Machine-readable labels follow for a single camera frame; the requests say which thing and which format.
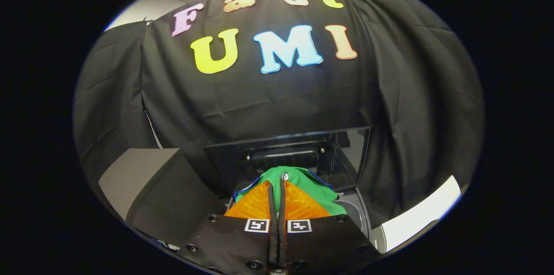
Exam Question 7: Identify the grey cabinet with dark top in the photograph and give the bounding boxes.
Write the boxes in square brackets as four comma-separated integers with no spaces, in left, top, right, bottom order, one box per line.
[99,148,225,249]

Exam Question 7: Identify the green polo shirt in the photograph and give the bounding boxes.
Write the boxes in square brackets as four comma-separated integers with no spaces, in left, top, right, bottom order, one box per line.
[234,166,347,217]

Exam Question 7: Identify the white flat board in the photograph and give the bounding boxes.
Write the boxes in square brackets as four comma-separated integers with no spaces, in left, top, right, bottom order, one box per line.
[381,175,462,253]

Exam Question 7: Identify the black backdrop cloth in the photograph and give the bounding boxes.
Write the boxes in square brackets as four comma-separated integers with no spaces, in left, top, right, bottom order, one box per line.
[73,0,484,228]

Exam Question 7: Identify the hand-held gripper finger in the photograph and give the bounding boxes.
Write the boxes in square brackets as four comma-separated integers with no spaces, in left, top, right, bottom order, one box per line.
[277,178,383,275]
[180,181,278,275]

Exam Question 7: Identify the dark grey washing machine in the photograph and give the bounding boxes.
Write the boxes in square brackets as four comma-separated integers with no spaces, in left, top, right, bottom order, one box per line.
[223,186,387,255]

